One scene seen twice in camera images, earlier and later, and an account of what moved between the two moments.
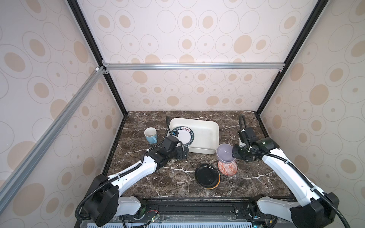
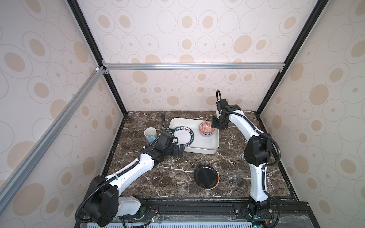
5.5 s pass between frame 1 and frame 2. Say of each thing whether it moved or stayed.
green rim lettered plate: stayed
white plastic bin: stayed
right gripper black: moved
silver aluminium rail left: stayed
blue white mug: stayed
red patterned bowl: moved
